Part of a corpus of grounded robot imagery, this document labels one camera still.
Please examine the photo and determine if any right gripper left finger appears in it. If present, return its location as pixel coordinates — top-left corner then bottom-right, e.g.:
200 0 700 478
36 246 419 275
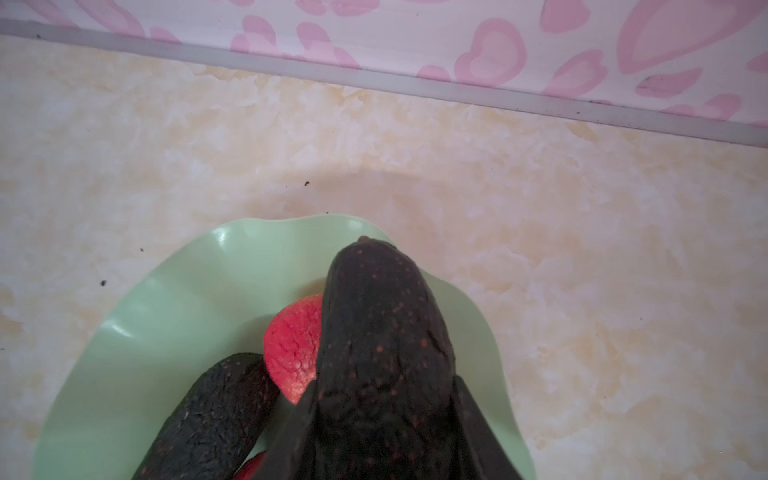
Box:
251 380 317 480

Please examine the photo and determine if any light green fruit bowl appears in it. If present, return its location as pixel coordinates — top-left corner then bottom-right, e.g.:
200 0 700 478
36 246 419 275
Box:
32 214 539 479

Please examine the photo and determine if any red apple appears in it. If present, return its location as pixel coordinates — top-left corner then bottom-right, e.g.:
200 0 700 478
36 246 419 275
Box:
263 294 323 404
233 451 266 480

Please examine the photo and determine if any dark avocado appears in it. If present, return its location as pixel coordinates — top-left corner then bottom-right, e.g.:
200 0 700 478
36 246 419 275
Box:
133 353 280 479
315 237 456 479

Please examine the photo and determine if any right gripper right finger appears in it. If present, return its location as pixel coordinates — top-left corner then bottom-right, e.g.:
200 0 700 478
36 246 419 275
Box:
451 375 523 480

